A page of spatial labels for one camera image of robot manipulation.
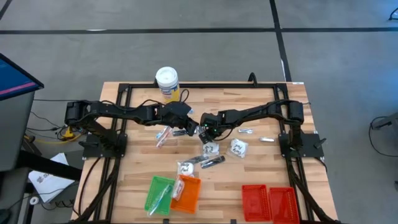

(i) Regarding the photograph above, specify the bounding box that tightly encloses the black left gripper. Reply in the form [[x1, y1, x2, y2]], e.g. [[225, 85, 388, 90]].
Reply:
[[160, 100, 200, 137]]

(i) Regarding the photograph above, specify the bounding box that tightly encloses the grey floor object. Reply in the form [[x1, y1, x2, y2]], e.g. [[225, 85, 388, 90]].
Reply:
[[369, 111, 398, 131]]

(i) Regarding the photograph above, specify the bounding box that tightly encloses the black table edge hook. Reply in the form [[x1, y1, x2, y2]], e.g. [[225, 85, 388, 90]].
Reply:
[[247, 72, 259, 87]]

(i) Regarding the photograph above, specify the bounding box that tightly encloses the white paper sheet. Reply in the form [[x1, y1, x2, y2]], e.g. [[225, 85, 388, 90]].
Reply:
[[27, 152, 75, 203]]

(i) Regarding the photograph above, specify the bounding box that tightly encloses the monitor with blue screen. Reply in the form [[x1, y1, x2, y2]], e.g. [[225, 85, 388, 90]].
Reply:
[[0, 52, 45, 101]]

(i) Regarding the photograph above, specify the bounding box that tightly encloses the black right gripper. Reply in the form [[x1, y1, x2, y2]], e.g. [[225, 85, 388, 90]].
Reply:
[[198, 112, 226, 146]]

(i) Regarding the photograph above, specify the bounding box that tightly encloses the pink toothbrush clear bag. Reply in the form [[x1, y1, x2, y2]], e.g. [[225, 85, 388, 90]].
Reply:
[[155, 125, 174, 149]]

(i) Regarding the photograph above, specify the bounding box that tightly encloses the black floor cable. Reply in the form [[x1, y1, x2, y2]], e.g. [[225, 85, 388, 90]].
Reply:
[[368, 116, 398, 158]]

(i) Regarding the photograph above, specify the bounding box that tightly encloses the yellow power plug cable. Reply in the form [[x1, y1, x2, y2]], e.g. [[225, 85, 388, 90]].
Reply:
[[58, 125, 77, 141]]

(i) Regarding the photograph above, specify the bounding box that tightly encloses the cotton pads bag black script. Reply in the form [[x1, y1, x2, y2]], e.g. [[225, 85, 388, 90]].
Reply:
[[176, 161, 196, 179], [201, 142, 220, 157], [228, 138, 249, 159]]

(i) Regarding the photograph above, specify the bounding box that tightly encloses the grey cabinet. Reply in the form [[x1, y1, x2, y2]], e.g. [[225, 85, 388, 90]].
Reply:
[[0, 91, 35, 172]]

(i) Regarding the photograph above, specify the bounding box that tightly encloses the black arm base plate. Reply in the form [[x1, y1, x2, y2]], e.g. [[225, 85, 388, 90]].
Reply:
[[278, 132, 327, 159], [78, 133, 128, 159]]

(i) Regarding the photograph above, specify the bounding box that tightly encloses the red plastic slotted basket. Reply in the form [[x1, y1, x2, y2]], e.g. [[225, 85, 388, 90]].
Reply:
[[241, 184, 271, 223], [267, 186, 301, 224]]

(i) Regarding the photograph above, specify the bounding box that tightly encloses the black desk bar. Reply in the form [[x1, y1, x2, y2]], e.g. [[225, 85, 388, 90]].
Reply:
[[15, 149, 83, 182]]

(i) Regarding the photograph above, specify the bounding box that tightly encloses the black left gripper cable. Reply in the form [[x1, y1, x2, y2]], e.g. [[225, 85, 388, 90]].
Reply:
[[178, 88, 190, 104]]

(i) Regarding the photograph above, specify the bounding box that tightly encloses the white yellow wipes canister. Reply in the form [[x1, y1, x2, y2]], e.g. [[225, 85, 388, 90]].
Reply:
[[155, 66, 181, 104]]

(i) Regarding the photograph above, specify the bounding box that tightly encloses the green plastic slotted basket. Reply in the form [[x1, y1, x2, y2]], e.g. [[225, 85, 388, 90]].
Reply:
[[144, 175, 177, 217]]

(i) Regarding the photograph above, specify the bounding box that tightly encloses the black aluminium table frame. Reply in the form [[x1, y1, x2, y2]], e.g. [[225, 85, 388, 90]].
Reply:
[[73, 81, 340, 224]]

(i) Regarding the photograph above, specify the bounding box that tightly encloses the orange plastic slotted basket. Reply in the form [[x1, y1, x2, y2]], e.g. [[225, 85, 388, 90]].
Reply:
[[169, 174, 202, 215]]

